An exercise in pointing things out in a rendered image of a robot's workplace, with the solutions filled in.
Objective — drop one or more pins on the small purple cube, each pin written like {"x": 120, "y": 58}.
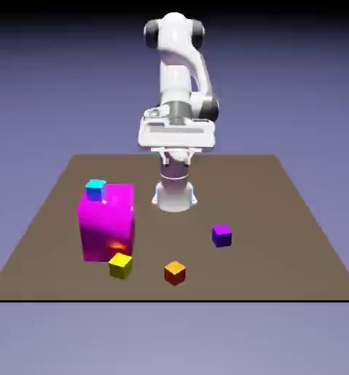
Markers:
{"x": 222, "y": 235}

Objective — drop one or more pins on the large magenta box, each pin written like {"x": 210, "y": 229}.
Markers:
{"x": 107, "y": 225}

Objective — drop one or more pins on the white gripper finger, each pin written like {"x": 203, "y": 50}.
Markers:
{"x": 165, "y": 158}
{"x": 188, "y": 158}

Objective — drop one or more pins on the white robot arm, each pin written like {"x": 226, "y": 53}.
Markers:
{"x": 174, "y": 47}

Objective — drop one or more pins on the small cyan cube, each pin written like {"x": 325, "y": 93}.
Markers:
{"x": 96, "y": 191}

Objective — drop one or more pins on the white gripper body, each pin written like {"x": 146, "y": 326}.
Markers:
{"x": 176, "y": 136}

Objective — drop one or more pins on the small yellow cube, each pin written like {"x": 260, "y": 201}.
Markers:
{"x": 120, "y": 266}

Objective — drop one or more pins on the small orange cube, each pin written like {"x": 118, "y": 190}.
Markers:
{"x": 174, "y": 273}

